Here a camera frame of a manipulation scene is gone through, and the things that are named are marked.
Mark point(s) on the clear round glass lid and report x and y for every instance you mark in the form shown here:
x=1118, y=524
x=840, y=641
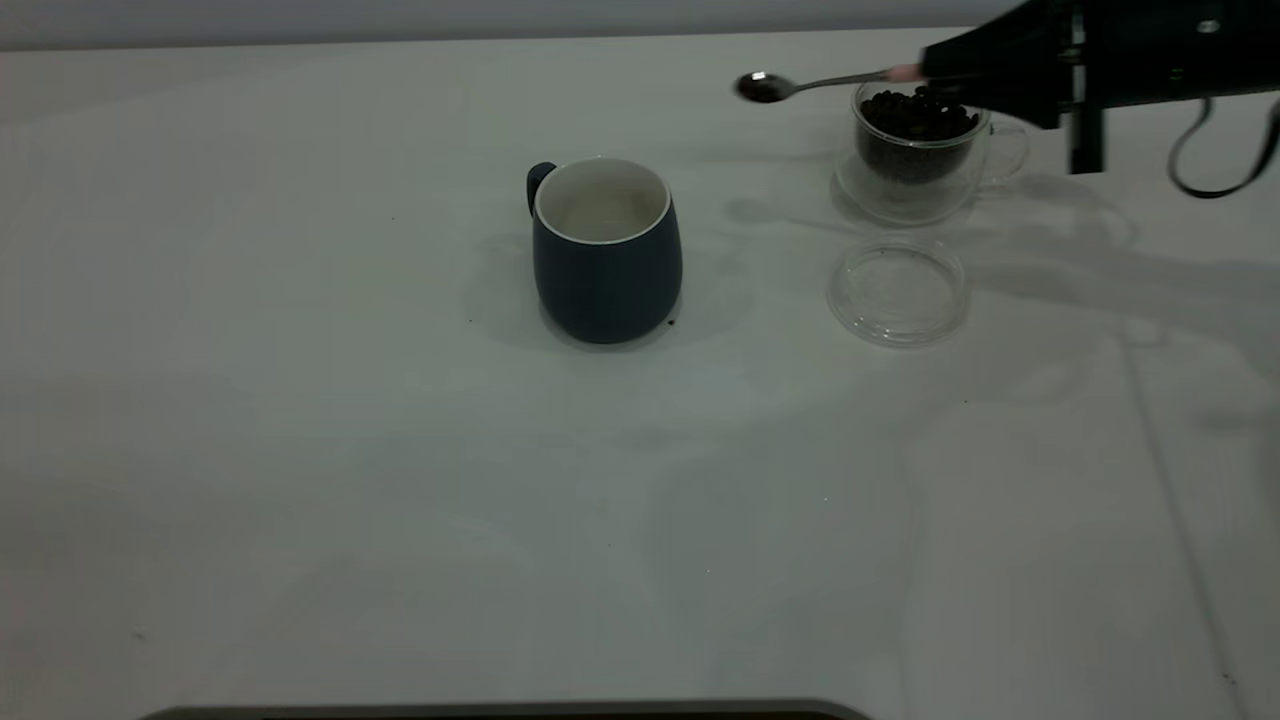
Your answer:
x=898, y=295

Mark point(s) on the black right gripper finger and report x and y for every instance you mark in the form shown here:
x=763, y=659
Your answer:
x=1010, y=50
x=1030, y=100

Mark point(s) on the dark grey ceramic mug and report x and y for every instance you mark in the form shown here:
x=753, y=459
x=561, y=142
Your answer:
x=605, y=285

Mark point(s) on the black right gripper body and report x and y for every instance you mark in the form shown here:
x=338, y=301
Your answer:
x=1150, y=50

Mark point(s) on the roasted coffee beans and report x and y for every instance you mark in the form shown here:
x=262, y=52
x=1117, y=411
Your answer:
x=915, y=125

